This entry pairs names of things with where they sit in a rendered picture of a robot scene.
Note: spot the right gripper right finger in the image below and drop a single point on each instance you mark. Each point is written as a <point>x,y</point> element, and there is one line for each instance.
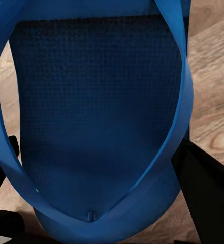
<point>201,178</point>

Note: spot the sandal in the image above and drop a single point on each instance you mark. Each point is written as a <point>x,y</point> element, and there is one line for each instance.
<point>106,97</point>

